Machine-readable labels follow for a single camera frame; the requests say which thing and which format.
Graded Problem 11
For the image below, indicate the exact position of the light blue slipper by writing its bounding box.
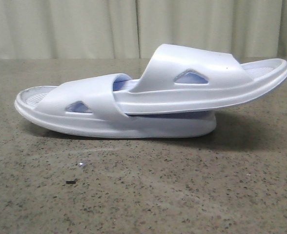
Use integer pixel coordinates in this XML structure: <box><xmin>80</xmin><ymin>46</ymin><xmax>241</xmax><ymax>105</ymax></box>
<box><xmin>113</xmin><ymin>44</ymin><xmax>287</xmax><ymax>115</ymax></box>
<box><xmin>15</xmin><ymin>74</ymin><xmax>216</xmax><ymax>138</ymax></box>

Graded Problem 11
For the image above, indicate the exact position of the small black debris chip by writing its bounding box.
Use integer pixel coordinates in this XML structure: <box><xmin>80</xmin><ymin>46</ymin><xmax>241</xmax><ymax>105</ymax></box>
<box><xmin>65</xmin><ymin>180</ymin><xmax>77</xmax><ymax>184</ymax></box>

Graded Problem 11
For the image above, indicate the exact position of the beige pleated curtain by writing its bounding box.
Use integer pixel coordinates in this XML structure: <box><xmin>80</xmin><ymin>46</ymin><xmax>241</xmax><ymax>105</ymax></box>
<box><xmin>0</xmin><ymin>0</ymin><xmax>287</xmax><ymax>59</ymax></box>

